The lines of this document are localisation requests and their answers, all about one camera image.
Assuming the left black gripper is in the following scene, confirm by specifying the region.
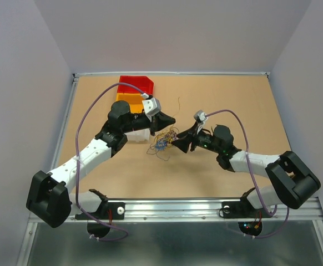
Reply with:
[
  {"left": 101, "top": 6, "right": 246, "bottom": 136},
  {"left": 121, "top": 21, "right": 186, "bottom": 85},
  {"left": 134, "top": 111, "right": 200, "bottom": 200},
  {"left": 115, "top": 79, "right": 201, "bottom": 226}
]
[{"left": 122, "top": 111, "right": 175, "bottom": 136}]

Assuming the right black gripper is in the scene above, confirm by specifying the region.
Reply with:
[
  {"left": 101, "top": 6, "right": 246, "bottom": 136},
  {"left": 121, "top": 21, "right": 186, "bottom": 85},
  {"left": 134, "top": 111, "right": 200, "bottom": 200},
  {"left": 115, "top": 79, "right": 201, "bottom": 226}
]
[{"left": 170, "top": 121, "right": 222, "bottom": 154}]

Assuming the wire bundle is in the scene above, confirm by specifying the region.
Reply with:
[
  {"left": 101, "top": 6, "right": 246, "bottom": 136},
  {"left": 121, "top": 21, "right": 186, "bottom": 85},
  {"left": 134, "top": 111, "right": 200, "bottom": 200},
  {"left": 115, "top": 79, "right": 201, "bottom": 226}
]
[{"left": 146, "top": 96, "right": 182, "bottom": 162}]

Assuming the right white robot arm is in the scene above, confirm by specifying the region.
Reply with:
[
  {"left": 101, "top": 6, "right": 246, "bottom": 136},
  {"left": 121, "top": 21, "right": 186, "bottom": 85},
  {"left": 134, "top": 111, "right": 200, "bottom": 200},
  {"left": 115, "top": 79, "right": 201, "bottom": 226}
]
[{"left": 172, "top": 125, "right": 321, "bottom": 216}]

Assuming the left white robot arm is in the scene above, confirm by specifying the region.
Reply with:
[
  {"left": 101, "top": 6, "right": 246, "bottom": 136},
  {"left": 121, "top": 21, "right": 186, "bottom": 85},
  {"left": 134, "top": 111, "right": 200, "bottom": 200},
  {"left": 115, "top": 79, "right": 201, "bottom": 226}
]
[{"left": 26, "top": 98, "right": 176, "bottom": 228}]

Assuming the white plastic bin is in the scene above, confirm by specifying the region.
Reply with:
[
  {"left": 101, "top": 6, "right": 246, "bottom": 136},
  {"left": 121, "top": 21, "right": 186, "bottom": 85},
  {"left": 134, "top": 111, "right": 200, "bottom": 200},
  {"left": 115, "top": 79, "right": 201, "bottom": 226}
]
[{"left": 126, "top": 129, "right": 150, "bottom": 143}]

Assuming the yellow plastic bin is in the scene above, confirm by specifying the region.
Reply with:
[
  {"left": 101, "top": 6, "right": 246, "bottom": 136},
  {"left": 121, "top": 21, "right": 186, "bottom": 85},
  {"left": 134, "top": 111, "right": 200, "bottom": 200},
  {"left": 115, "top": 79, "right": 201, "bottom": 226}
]
[{"left": 115, "top": 93, "right": 149, "bottom": 113}]

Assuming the red plastic bin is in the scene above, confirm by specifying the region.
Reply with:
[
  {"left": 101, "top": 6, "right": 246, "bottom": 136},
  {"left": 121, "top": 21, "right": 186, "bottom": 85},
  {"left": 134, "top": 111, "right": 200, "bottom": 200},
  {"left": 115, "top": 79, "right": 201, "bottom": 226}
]
[{"left": 117, "top": 75, "right": 154, "bottom": 94}]

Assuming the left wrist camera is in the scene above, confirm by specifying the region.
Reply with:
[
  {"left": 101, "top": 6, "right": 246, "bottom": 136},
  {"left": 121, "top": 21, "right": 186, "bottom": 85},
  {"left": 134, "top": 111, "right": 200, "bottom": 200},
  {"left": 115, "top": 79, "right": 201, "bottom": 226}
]
[{"left": 142, "top": 98, "right": 161, "bottom": 116}]

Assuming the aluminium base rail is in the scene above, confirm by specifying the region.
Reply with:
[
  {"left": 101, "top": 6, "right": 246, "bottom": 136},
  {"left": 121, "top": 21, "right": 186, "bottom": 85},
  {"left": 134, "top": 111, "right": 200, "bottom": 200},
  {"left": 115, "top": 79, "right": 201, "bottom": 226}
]
[{"left": 28, "top": 197, "right": 323, "bottom": 222}]

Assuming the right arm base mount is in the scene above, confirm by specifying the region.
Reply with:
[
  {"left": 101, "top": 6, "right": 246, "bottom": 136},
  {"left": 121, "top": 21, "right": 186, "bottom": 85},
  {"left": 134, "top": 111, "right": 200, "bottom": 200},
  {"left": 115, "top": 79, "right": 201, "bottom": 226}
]
[{"left": 218, "top": 194, "right": 264, "bottom": 238}]

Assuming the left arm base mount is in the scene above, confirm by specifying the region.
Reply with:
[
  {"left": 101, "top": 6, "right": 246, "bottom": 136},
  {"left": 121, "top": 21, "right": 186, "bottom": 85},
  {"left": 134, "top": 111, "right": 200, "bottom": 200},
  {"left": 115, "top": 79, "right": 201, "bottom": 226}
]
[{"left": 75, "top": 189, "right": 129, "bottom": 242}]

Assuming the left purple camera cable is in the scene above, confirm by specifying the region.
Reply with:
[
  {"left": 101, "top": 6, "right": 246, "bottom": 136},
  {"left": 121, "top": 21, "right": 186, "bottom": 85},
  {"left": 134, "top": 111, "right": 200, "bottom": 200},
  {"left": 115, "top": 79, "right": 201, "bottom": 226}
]
[{"left": 74, "top": 83, "right": 154, "bottom": 242}]

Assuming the purple camera cable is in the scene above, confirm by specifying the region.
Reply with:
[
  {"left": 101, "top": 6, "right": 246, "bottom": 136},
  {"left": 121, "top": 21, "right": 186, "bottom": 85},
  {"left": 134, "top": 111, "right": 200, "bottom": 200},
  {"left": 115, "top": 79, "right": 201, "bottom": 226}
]
[
  {"left": 205, "top": 109, "right": 290, "bottom": 239},
  {"left": 74, "top": 83, "right": 154, "bottom": 242}
]

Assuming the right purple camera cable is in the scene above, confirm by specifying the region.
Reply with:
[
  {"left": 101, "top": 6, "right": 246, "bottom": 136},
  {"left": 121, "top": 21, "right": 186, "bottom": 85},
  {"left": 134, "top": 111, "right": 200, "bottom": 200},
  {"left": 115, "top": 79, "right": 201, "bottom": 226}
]
[{"left": 205, "top": 109, "right": 290, "bottom": 239}]

